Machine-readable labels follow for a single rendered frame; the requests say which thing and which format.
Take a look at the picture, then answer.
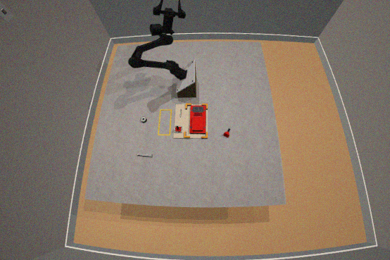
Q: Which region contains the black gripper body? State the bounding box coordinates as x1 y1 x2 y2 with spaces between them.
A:
153 7 186 26

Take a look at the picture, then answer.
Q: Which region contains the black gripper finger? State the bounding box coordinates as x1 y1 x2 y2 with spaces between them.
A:
178 0 184 13
156 0 163 11

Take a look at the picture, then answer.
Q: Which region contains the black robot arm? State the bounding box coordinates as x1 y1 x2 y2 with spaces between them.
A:
128 24 187 80

